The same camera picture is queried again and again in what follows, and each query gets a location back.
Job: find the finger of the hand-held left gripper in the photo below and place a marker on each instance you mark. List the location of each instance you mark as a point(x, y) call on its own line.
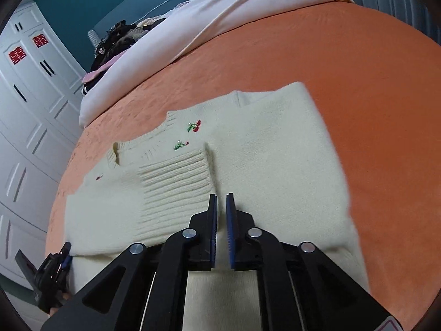
point(65, 250)

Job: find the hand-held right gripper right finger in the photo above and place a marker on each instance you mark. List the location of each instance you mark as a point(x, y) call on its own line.
point(230, 227)

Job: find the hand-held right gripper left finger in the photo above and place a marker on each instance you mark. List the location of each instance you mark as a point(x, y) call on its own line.
point(213, 227)

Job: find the cream knit sweater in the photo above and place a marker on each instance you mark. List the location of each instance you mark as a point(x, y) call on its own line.
point(275, 162)

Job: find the pile of dark clothes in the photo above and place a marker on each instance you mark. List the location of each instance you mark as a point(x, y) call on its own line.
point(117, 41)

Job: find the white wardrobe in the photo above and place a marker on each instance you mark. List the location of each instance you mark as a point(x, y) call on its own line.
point(31, 127)

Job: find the pink cloth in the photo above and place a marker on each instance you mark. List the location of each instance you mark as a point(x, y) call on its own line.
point(100, 70)

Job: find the orange plush blanket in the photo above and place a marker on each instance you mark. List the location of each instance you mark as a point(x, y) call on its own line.
point(361, 93)

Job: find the red paper door decoration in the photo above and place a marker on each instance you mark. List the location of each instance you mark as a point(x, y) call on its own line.
point(39, 40)
point(16, 56)

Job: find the white quilt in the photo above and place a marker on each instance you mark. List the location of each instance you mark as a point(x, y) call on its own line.
point(241, 17)

